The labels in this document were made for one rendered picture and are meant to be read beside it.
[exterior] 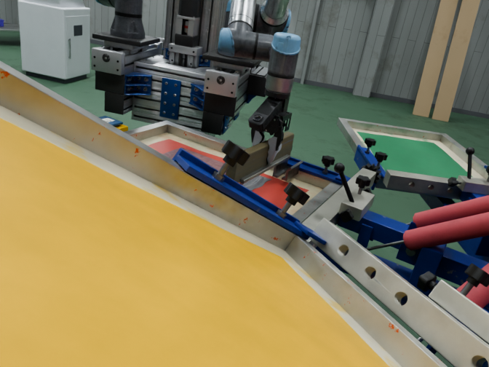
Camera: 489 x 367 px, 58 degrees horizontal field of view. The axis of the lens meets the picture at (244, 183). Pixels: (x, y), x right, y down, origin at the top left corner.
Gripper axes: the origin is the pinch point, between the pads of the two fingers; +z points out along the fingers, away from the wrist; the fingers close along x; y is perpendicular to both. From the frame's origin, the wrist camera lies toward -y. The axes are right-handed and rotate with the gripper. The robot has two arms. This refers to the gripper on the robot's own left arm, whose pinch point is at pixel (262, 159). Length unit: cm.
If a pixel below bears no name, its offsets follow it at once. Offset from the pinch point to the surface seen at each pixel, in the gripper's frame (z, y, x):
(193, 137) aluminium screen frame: 12, 25, 43
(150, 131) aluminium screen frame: 11, 15, 56
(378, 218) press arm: 4.9, 0.0, -36.4
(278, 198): 13.6, 6.3, -4.9
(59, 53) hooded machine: 73, 273, 436
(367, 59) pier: 47, 691, 156
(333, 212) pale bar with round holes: 4.9, -6.7, -26.2
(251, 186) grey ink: 13.0, 6.3, 5.1
